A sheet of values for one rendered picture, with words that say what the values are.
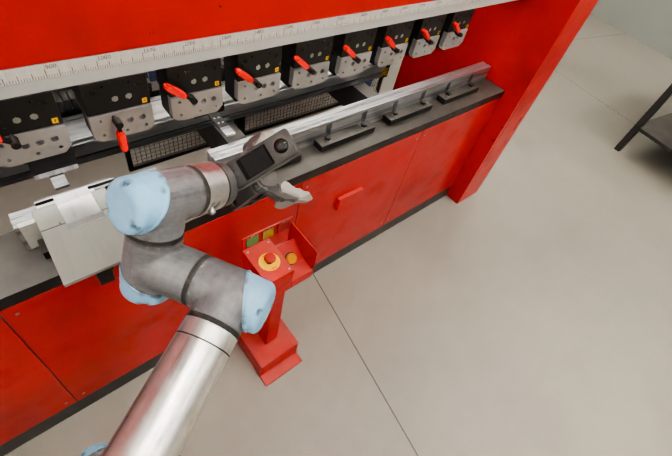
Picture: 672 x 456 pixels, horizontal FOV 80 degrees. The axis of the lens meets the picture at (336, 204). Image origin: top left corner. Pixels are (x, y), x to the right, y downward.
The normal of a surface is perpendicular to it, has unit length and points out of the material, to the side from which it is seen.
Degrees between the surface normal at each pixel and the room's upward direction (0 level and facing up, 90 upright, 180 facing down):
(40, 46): 90
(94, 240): 0
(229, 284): 6
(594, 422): 0
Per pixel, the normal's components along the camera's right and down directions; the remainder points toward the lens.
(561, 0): -0.76, 0.37
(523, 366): 0.18, -0.66
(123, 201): -0.47, 0.21
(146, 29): 0.62, 0.65
